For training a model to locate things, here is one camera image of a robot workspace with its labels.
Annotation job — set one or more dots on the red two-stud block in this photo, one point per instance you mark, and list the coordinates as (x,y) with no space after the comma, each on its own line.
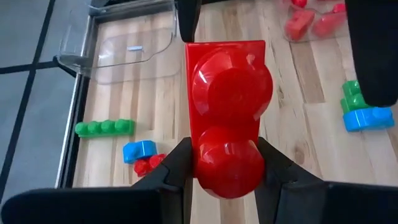
(300,2)
(146,166)
(300,23)
(227,109)
(329,23)
(339,7)

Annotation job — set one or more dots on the green four-stud block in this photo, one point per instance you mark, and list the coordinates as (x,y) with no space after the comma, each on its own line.
(105,128)

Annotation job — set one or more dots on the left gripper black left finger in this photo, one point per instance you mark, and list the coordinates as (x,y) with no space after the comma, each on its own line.
(93,207)

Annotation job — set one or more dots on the black aluminium table frame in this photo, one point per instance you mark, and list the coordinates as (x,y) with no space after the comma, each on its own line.
(71,155)

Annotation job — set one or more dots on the blue two-stud block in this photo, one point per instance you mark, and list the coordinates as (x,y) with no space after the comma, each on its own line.
(140,151)
(367,119)

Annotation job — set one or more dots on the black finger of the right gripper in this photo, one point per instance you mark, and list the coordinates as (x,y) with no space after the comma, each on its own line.
(376,46)
(189,18)

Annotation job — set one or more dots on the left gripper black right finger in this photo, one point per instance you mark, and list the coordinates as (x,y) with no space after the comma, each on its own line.
(326,205)

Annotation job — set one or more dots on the green two-stud block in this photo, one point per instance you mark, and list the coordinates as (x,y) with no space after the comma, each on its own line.
(353,99)

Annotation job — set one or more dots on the clear plastic bin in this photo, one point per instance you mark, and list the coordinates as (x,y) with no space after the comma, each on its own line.
(140,62)
(320,4)

